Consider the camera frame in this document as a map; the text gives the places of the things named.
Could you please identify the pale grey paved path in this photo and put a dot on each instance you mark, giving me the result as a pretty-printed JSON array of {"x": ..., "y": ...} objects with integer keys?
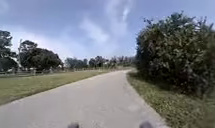
[{"x": 91, "y": 103}]

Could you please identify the leaf-strewn grass verge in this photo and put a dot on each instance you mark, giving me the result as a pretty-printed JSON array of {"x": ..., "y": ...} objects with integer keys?
[{"x": 165, "y": 100}]

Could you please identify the row of trees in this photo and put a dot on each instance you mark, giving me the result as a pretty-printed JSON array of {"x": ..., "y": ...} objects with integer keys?
[{"x": 38, "y": 58}]

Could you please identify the robot's own part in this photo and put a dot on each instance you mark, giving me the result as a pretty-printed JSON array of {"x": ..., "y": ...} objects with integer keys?
[
  {"x": 145, "y": 125},
  {"x": 73, "y": 125}
]

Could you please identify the dense wood of trees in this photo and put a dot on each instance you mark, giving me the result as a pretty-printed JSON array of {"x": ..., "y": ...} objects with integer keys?
[{"x": 178, "y": 53}]

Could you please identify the fence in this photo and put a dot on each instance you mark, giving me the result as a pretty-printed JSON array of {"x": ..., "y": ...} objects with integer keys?
[{"x": 28, "y": 71}]

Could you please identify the grass field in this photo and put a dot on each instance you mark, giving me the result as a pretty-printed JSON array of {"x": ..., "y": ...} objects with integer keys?
[{"x": 28, "y": 85}]

